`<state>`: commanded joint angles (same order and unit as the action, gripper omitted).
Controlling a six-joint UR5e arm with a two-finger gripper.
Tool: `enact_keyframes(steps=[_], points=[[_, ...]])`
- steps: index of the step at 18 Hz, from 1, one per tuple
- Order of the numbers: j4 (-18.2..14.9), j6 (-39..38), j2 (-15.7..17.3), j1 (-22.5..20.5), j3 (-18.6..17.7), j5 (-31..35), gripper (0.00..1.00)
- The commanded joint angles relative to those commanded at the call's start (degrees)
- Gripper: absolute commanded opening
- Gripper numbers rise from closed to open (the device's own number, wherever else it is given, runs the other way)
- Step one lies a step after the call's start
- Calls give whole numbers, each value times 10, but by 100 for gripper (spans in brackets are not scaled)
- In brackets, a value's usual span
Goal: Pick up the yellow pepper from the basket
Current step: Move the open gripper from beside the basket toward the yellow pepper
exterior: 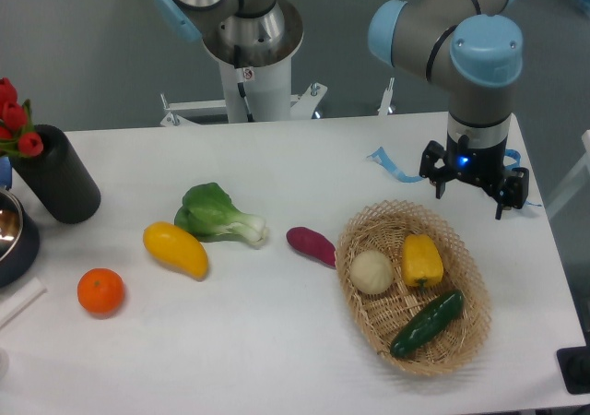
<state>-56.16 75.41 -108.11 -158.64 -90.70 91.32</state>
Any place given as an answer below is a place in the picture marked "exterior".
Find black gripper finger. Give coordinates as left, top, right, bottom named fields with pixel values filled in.
left=491, top=167, right=529, bottom=220
left=419, top=140, right=454, bottom=199

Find purple sweet potato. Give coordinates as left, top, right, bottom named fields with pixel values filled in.
left=286, top=227, right=336, bottom=268

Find green cucumber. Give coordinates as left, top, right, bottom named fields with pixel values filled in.
left=389, top=290, right=464, bottom=359

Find red tulip flowers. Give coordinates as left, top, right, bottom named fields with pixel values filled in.
left=1, top=77, right=44, bottom=159

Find yellow mango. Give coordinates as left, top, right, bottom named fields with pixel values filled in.
left=143, top=221, right=209, bottom=280

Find white steamed bun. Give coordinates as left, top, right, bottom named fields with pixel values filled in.
left=349, top=250, right=394, bottom=294

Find black cylindrical vase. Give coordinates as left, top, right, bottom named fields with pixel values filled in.
left=10, top=124, right=101, bottom=224

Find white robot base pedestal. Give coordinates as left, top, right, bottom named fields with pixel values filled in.
left=154, top=0, right=328, bottom=124

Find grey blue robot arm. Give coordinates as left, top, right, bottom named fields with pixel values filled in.
left=153, top=0, right=529, bottom=210

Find blue ribbon strip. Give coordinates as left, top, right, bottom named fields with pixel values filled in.
left=368, top=147, right=530, bottom=208

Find woven wicker basket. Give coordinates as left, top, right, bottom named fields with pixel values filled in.
left=336, top=200, right=491, bottom=376

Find yellow bell pepper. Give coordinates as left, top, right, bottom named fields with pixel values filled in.
left=401, top=234, right=444, bottom=289

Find black device at edge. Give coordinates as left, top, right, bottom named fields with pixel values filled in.
left=556, top=346, right=589, bottom=395

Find green bok choy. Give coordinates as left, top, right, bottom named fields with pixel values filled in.
left=174, top=183, right=268, bottom=246

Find orange fruit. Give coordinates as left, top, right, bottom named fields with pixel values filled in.
left=77, top=268, right=125, bottom=315

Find dark metal bowl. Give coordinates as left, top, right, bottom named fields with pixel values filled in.
left=1, top=188, right=41, bottom=287

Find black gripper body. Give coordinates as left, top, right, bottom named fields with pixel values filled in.
left=443, top=126, right=508, bottom=189

